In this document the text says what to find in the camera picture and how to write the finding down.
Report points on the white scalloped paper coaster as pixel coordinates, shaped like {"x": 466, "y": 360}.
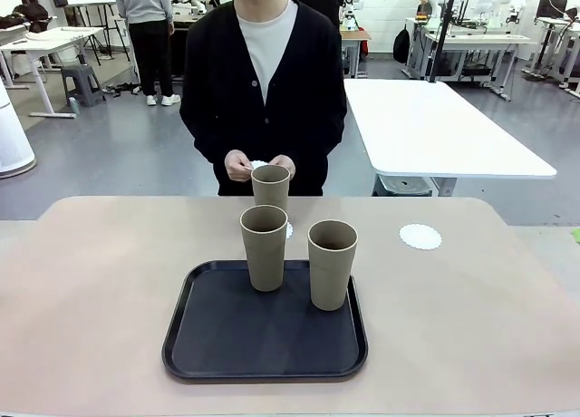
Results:
{"x": 420, "y": 237}
{"x": 290, "y": 230}
{"x": 258, "y": 164}

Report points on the tan tall cup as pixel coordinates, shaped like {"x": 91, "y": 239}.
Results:
{"x": 265, "y": 263}
{"x": 331, "y": 281}
{"x": 271, "y": 188}

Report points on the person's right forearm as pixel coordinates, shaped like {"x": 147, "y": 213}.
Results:
{"x": 204, "y": 136}

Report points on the white cylindrical robot base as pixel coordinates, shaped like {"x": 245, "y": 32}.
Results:
{"x": 13, "y": 136}

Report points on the person's left hand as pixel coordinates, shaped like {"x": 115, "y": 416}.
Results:
{"x": 290, "y": 165}

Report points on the person's right hand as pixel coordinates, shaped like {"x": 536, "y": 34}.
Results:
{"x": 236, "y": 165}

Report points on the large white table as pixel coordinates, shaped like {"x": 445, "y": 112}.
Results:
{"x": 430, "y": 127}

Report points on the white desk with monitor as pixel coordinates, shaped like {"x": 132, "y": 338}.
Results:
{"x": 555, "y": 27}

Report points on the long white lab desk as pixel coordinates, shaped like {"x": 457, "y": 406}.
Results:
{"x": 480, "y": 39}

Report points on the black monitor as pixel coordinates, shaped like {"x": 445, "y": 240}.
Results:
{"x": 552, "y": 5}

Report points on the black vertical pole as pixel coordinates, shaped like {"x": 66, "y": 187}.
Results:
{"x": 441, "y": 32}

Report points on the black backpack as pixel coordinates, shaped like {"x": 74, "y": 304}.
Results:
{"x": 401, "y": 45}

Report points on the black plastic tray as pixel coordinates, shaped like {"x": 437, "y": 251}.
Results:
{"x": 267, "y": 340}

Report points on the person in black clothes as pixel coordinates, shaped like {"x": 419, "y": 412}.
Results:
{"x": 319, "y": 0}

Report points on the person in black cardigan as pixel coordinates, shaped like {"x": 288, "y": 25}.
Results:
{"x": 217, "y": 72}

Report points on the person in grey hoodie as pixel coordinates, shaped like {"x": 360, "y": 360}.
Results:
{"x": 140, "y": 4}

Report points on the grey plastic stool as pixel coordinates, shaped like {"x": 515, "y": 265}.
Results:
{"x": 81, "y": 84}

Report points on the white folding table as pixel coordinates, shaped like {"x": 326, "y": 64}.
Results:
{"x": 50, "y": 38}

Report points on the black bag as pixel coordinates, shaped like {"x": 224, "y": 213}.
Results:
{"x": 27, "y": 13}

